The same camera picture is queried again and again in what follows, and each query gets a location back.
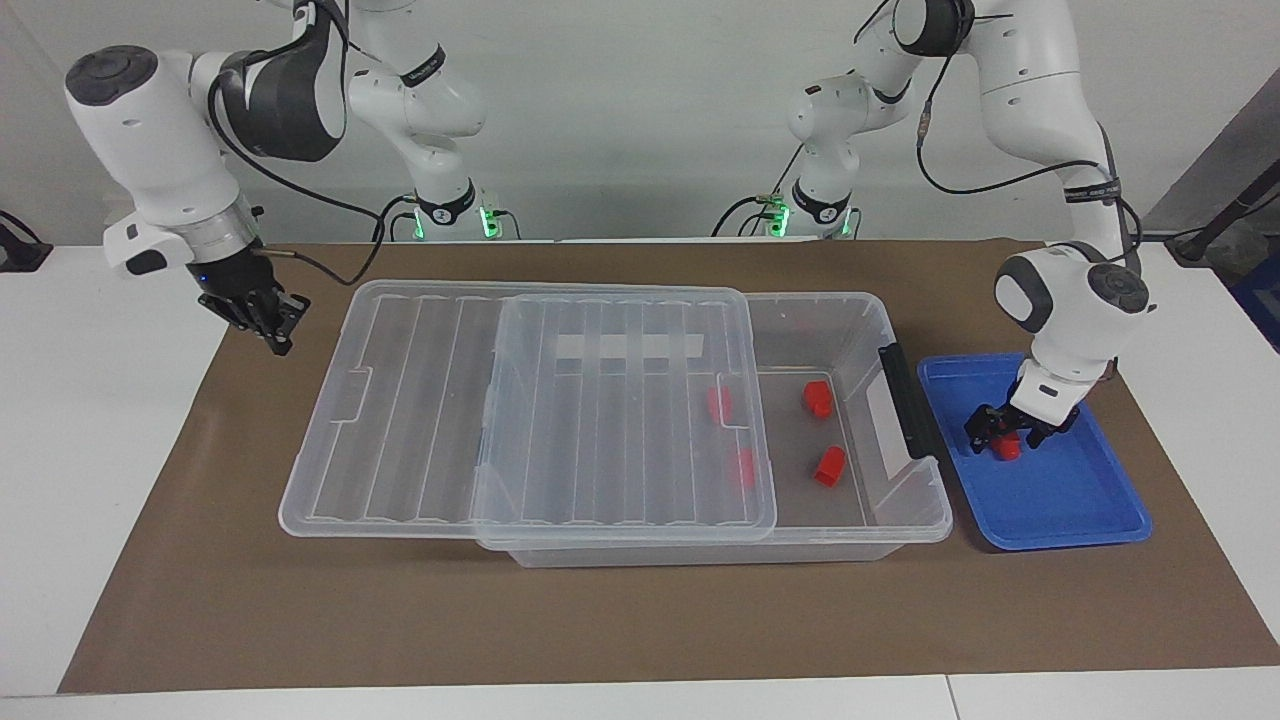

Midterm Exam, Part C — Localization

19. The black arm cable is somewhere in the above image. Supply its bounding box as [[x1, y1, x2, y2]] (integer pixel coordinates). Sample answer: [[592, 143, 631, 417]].
[[855, 0, 1146, 271], [205, 0, 421, 291]]

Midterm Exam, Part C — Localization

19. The black box latch handle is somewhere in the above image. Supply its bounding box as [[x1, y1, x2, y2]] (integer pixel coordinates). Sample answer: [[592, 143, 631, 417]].
[[878, 343, 941, 461]]

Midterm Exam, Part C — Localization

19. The blue plastic tray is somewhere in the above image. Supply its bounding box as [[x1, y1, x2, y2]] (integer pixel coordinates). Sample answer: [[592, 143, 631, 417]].
[[917, 352, 1153, 551]]

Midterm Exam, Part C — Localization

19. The black stand leg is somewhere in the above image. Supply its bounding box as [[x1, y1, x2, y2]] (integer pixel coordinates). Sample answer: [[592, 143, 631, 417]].
[[1165, 160, 1280, 266]]

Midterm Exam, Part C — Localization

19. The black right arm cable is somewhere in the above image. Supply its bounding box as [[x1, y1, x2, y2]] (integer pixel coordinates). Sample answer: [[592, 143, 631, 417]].
[[205, 0, 421, 291]]

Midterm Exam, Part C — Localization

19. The black base cable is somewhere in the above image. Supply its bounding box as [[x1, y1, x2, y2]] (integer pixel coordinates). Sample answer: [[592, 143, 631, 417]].
[[712, 150, 806, 238]]

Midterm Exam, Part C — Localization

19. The white label strip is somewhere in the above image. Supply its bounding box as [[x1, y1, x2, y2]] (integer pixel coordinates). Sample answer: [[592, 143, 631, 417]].
[[550, 335, 707, 361]]

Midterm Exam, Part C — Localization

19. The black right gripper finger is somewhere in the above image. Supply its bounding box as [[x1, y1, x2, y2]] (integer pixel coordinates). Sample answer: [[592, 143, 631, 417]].
[[274, 291, 312, 342], [244, 309, 292, 357]]

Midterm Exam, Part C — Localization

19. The black clamp base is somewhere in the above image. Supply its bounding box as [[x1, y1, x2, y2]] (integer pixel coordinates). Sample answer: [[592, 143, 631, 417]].
[[0, 210, 53, 273]]

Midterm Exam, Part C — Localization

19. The clear ribbed plastic lid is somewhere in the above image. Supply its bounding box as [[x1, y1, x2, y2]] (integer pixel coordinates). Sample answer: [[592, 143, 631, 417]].
[[278, 280, 778, 544]]

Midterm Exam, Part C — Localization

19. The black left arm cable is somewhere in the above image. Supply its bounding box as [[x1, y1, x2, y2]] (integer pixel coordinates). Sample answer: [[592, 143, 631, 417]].
[[855, 0, 1146, 271]]

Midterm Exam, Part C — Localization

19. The brown table mat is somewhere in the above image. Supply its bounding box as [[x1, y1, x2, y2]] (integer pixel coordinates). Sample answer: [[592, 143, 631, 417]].
[[57, 240, 1280, 694]]

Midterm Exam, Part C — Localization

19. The clear plastic storage box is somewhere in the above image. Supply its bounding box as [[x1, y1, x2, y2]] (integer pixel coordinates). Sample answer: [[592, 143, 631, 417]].
[[478, 290, 953, 569]]

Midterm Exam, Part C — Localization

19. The blue crate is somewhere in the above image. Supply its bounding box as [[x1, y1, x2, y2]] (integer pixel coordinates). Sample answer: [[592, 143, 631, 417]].
[[1230, 250, 1280, 351]]

